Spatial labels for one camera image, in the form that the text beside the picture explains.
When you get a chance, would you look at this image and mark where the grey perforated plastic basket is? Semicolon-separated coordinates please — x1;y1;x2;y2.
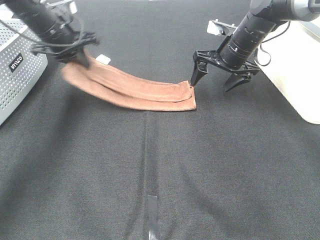
0;3;49;127

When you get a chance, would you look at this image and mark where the black fabric table cover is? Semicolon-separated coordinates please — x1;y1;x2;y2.
0;0;320;240

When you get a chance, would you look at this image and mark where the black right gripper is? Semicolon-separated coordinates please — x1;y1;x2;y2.
190;50;260;92

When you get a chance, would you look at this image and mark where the brown towel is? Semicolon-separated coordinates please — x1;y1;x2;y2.
61;56;197;112

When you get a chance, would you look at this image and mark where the pale green plastic basket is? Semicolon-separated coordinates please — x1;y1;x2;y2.
257;18;320;125

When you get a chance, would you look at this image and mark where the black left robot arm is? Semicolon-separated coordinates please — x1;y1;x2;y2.
0;0;98;69

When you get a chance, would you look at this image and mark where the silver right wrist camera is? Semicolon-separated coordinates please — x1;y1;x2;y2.
206;19;238;36

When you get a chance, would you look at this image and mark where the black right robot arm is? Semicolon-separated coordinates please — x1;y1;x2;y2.
190;0;320;92

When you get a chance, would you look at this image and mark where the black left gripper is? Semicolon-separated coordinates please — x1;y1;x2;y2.
31;31;100;68

